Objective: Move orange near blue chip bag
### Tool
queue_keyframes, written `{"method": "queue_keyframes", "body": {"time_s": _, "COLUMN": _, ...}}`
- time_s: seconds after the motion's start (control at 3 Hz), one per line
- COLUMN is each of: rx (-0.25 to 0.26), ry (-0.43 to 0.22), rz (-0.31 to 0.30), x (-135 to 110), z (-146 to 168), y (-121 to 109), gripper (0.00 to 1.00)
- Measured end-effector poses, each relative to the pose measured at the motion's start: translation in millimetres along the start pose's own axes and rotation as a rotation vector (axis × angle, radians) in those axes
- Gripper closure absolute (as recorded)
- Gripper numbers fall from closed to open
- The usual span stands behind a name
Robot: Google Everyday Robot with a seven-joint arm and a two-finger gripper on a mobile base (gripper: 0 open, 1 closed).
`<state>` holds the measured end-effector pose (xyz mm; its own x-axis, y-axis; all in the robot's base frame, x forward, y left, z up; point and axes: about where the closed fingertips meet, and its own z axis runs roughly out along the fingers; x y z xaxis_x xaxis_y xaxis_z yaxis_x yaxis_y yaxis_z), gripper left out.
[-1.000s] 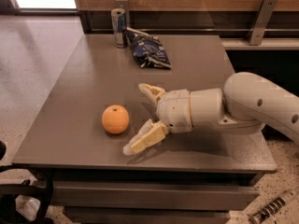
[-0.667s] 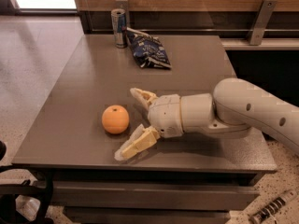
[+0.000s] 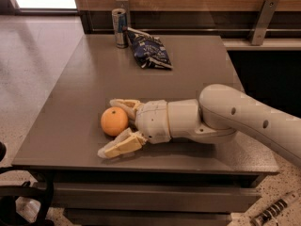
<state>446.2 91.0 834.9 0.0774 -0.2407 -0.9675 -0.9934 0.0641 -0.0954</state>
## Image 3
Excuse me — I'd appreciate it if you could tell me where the orange fruit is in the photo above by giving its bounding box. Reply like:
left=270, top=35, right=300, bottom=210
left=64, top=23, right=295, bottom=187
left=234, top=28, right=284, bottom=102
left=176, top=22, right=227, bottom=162
left=101, top=106, right=129, bottom=137

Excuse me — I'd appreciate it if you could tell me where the black chair frame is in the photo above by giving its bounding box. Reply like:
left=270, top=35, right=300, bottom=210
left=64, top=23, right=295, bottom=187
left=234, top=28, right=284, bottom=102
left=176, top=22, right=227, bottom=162
left=0, top=141, right=55, bottom=226

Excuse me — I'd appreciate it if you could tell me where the striped tool on floor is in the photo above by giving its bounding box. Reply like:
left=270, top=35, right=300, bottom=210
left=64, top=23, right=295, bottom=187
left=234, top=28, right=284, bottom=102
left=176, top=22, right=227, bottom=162
left=251, top=191, right=299, bottom=226

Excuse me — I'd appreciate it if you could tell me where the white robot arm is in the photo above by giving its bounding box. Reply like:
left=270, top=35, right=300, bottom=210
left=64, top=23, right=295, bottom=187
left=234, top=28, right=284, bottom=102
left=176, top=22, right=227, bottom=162
left=98, top=84, right=301, bottom=167

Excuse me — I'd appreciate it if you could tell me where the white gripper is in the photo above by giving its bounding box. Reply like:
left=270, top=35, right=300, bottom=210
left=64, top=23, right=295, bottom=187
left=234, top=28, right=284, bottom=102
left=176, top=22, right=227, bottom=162
left=97, top=99, right=171, bottom=159

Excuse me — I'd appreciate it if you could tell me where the grey metal bracket left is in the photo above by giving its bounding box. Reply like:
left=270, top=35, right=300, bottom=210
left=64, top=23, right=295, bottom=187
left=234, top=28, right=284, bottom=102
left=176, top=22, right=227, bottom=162
left=116, top=0, right=131, bottom=26

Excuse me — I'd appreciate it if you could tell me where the blue chip bag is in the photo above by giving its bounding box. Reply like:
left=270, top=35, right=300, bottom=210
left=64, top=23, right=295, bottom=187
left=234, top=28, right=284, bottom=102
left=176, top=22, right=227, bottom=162
left=127, top=27, right=173, bottom=70

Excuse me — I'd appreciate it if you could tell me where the grey metal bracket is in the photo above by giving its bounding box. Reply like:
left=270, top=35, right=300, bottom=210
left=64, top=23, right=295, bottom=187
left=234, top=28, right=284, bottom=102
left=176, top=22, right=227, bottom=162
left=116, top=0, right=131, bottom=26
left=249, top=0, right=279, bottom=46

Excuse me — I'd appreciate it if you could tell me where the grey table drawer unit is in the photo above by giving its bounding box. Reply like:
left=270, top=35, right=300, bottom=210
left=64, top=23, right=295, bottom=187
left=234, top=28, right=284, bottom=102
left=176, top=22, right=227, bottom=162
left=32, top=169, right=267, bottom=226

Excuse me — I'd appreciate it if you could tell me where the grey metal bracket right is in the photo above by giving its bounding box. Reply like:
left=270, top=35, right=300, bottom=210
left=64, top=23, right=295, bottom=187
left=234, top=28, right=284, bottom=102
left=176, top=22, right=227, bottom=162
left=249, top=0, right=279, bottom=46

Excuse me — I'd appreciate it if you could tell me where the silver blue energy drink can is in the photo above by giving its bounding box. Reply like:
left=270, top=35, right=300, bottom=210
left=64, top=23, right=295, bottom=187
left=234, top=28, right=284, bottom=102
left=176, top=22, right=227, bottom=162
left=112, top=8, right=128, bottom=48

